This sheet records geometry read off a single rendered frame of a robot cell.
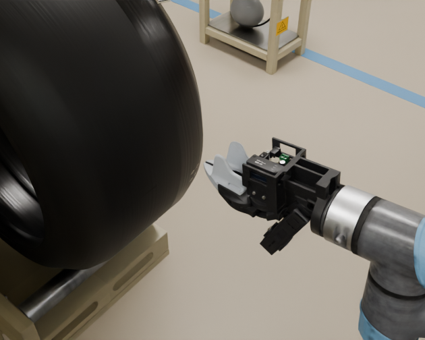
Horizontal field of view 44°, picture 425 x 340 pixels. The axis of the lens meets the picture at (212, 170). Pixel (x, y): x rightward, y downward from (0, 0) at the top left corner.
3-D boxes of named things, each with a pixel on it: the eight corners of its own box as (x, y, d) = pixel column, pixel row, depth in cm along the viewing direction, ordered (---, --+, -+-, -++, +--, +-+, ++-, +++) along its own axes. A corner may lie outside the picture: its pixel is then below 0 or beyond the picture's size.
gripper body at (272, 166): (270, 133, 72) (351, 163, 66) (271, 182, 77) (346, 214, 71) (235, 163, 68) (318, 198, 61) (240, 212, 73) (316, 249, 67)
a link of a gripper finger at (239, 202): (231, 171, 76) (282, 193, 71) (232, 180, 77) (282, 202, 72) (210, 189, 73) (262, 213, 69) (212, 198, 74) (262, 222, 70)
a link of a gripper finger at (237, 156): (215, 127, 78) (268, 146, 73) (219, 158, 81) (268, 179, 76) (202, 137, 76) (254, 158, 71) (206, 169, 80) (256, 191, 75)
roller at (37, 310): (9, 307, 95) (11, 316, 99) (25, 324, 94) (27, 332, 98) (146, 198, 115) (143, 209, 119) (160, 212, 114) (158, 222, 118)
